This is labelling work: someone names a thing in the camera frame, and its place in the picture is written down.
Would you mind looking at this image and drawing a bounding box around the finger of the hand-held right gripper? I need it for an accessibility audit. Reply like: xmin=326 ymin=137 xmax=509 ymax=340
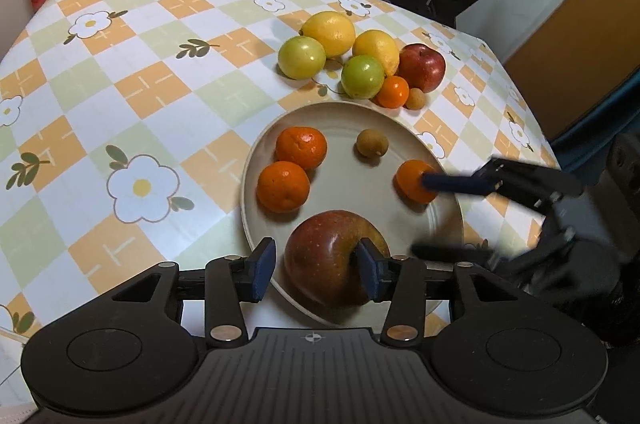
xmin=422 ymin=156 xmax=586 ymax=210
xmin=410 ymin=242 xmax=521 ymax=267

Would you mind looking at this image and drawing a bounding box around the orange mandarin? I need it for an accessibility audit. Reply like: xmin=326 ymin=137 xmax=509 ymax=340
xmin=396 ymin=159 xmax=441 ymax=205
xmin=256 ymin=161 xmax=311 ymax=212
xmin=376 ymin=75 xmax=411 ymax=109
xmin=275 ymin=126 xmax=328 ymax=171

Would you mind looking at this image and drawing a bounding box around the green jujube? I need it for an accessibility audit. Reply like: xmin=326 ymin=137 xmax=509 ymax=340
xmin=341 ymin=55 xmax=385 ymax=99

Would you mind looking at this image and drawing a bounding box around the blue curtain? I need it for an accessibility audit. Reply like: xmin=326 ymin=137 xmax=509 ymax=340
xmin=547 ymin=69 xmax=640 ymax=145

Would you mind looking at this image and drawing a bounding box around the yellow-green jujube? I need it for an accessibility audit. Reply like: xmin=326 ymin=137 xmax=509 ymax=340
xmin=278 ymin=36 xmax=327 ymax=80

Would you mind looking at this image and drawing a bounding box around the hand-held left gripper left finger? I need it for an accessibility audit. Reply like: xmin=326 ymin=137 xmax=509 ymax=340
xmin=112 ymin=237 xmax=277 ymax=347

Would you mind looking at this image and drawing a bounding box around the beige round plate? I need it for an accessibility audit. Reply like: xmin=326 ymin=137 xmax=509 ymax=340
xmin=241 ymin=101 xmax=465 ymax=327

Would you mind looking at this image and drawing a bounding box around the brown wooden panel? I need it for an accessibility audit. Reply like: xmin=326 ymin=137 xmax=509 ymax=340
xmin=504 ymin=0 xmax=640 ymax=140

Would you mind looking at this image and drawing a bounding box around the checked floral tablecloth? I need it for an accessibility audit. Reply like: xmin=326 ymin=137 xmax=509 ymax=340
xmin=0 ymin=0 xmax=563 ymax=345

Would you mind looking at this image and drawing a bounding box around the yellow lemon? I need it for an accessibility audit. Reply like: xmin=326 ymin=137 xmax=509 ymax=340
xmin=352 ymin=30 xmax=401 ymax=77
xmin=300 ymin=11 xmax=357 ymax=58

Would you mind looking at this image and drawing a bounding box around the white sheet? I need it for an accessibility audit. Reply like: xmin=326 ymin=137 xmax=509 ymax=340
xmin=0 ymin=326 xmax=38 ymax=424

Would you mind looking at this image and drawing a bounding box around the large brownish red apple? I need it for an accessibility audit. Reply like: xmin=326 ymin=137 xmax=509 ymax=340
xmin=284 ymin=210 xmax=392 ymax=309

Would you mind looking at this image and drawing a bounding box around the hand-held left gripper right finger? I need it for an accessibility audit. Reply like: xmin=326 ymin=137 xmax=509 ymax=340
xmin=356 ymin=238 xmax=521 ymax=347

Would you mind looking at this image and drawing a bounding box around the deep red apple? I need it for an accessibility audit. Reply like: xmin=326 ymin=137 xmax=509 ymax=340
xmin=398 ymin=44 xmax=446 ymax=93

